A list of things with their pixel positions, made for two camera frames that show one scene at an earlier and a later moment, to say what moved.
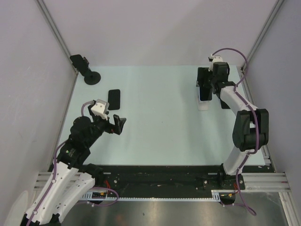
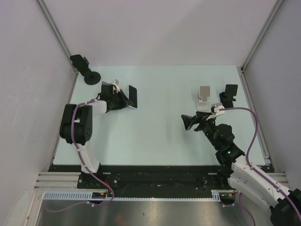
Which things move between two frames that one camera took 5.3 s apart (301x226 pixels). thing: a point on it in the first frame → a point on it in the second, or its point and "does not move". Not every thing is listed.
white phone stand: (202, 105) does not move
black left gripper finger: (119, 124) → (124, 101)
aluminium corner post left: (41, 4) does not move
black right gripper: (203, 72) → (189, 121)
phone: (205, 93) → (132, 96)
